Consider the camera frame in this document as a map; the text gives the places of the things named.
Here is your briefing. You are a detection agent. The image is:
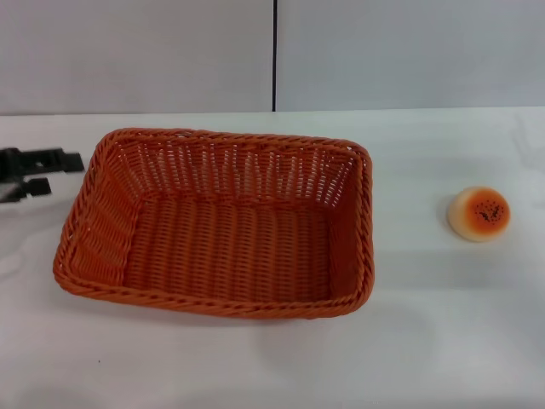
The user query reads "round toy bread bun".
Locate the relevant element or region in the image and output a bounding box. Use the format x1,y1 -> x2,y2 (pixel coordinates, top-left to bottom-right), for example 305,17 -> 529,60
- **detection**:
446,186 -> 512,244

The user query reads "orange woven plastic basket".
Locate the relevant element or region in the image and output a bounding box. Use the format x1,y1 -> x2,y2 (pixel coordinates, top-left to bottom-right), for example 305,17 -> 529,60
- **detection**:
52,127 -> 377,320

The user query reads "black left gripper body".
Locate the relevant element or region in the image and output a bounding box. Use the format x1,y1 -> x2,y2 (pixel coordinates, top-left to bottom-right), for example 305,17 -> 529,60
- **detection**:
0,147 -> 21,190

